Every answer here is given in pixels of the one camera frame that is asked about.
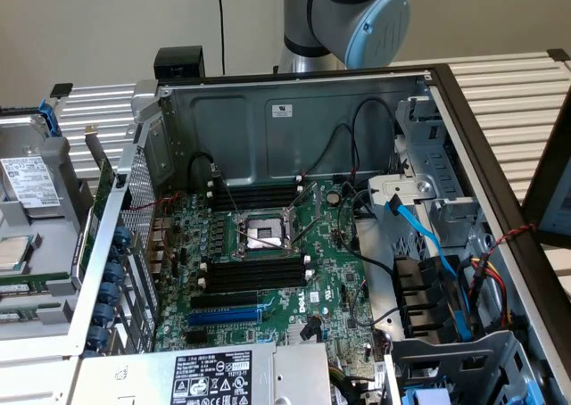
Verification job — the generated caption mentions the silver hard disk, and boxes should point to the silver hard disk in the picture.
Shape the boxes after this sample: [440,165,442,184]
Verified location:
[0,113,63,221]

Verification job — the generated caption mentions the blue plastic disk bracket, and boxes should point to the blue plastic disk bracket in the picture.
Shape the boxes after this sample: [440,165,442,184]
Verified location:
[37,99,62,139]

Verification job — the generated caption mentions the black red fan wire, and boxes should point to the black red fan wire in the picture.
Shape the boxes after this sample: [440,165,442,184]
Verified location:
[305,122,358,178]

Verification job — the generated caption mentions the grey disk bay cage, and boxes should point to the grey disk bay cage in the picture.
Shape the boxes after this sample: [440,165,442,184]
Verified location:
[385,328,548,405]

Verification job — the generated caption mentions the long black expansion slot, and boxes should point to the long black expansion slot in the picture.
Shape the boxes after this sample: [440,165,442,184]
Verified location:
[189,290,260,312]

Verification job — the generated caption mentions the short black looped wire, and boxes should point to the short black looped wire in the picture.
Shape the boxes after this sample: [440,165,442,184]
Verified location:
[186,151,222,190]

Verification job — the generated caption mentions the black board connector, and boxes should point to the black board connector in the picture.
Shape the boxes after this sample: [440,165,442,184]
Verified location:
[301,316,323,340]

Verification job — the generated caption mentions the CPU socket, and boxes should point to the CPU socket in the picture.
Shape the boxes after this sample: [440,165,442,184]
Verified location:
[231,211,300,261]

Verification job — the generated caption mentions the silver disk bay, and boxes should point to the silver disk bay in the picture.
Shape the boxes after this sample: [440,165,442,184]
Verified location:
[392,95,490,259]

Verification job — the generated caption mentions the thick black wire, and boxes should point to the thick black wire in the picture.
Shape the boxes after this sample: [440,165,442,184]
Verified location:
[335,179,398,275]

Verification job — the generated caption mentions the green motherboard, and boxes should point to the green motherboard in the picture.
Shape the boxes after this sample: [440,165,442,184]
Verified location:
[153,178,392,379]

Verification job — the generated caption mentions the small silver heat sink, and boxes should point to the small silver heat sink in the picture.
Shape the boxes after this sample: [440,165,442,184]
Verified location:
[286,323,316,344]

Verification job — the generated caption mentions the silver power supply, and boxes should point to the silver power supply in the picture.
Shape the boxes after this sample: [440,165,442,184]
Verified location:
[79,341,335,405]

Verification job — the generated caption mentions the blue plastic disk caddy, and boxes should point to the blue plastic disk caddy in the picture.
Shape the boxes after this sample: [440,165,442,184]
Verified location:
[401,385,454,405]

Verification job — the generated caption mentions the thin metal locking lever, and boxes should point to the thin metal locking lever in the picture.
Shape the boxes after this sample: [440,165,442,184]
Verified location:
[211,163,242,219]
[235,227,299,252]

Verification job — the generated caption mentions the green graphics card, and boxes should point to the green graphics card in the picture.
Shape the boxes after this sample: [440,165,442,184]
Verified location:
[70,122,118,288]

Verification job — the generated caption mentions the grey parts rack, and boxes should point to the grey parts rack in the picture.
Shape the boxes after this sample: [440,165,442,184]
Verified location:
[0,135,97,342]

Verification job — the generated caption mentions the yellow red power wires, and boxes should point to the yellow red power wires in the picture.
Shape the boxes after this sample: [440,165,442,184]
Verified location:
[466,251,514,333]

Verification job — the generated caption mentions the black box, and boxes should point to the black box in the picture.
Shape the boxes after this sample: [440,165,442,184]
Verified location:
[153,45,207,80]

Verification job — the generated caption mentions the thin black wall cable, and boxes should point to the thin black wall cable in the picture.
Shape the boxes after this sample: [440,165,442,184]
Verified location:
[216,0,226,77]

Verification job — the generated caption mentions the blue SATA wire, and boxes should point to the blue SATA wire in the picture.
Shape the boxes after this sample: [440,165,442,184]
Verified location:
[382,194,472,342]

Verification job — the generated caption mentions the open PC case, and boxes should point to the open PC case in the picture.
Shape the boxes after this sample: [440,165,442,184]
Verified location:
[0,63,571,405]

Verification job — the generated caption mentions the silver bay bracket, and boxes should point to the silver bay bracket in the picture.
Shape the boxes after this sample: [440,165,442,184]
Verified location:
[366,174,438,226]

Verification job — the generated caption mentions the silver socket cover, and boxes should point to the silver socket cover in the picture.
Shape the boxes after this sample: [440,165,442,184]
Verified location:
[285,180,322,248]

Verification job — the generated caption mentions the blue expansion slot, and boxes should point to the blue expansion slot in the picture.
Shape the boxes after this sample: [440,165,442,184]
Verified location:
[186,308,263,329]

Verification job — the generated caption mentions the silver CPU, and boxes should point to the silver CPU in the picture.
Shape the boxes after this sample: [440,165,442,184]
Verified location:
[0,234,37,273]

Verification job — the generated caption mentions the red black twisted wire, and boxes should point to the red black twisted wire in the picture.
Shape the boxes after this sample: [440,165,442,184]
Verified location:
[484,223,537,257]
[122,190,184,263]

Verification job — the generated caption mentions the black plastic shroud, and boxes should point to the black plastic shroud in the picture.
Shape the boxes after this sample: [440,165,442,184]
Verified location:
[391,253,463,340]

